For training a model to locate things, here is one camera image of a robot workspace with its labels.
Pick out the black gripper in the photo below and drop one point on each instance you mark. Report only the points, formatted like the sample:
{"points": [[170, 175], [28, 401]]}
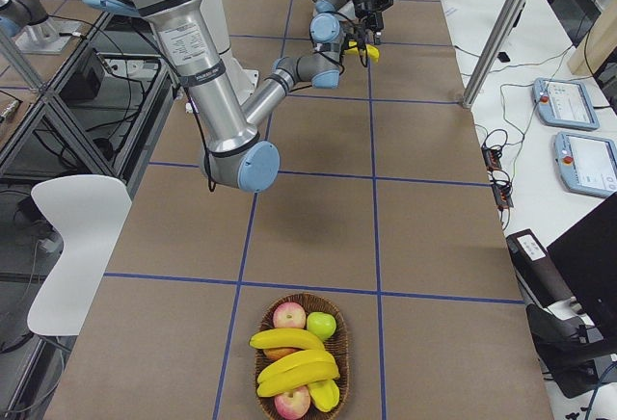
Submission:
{"points": [[363, 5]]}

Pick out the brown wicker basket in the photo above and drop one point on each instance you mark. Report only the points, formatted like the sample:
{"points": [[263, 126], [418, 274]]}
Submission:
{"points": [[337, 346]]}

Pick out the far teach pendant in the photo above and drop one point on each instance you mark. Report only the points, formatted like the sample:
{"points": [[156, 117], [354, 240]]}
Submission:
{"points": [[564, 103]]}

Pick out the teach pendant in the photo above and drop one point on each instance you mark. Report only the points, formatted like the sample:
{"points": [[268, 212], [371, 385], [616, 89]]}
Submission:
{"points": [[564, 103], [586, 164]]}

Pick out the near teach pendant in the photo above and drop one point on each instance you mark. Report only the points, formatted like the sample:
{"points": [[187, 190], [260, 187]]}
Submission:
{"points": [[586, 164]]}

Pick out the black box with label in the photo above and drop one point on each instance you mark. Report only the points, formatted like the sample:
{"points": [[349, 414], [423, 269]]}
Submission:
{"points": [[533, 263]]}

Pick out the red apple far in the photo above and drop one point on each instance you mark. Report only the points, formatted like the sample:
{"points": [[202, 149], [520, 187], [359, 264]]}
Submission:
{"points": [[289, 315]]}

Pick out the red apple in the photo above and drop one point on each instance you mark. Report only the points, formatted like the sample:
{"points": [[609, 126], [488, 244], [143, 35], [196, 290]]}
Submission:
{"points": [[289, 315], [294, 404]]}

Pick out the green apple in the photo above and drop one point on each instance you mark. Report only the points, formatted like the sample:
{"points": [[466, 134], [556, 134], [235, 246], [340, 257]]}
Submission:
{"points": [[321, 324]]}

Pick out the black monitor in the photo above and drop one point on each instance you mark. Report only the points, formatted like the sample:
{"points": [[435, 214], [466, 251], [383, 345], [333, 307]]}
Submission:
{"points": [[585, 257]]}

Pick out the white chair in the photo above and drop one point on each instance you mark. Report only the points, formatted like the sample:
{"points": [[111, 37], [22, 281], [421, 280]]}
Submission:
{"points": [[88, 211]]}

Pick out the orange fruit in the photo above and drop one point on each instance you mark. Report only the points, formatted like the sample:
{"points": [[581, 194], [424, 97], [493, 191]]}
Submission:
{"points": [[274, 354]]}

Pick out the short yellow banana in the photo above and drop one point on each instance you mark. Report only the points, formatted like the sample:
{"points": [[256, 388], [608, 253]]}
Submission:
{"points": [[325, 394]]}

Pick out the red apple near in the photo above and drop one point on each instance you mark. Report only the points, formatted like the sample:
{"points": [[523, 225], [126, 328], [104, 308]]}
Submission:
{"points": [[294, 404]]}

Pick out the aluminium frame post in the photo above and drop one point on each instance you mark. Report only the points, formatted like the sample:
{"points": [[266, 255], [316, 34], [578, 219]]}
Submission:
{"points": [[504, 24]]}

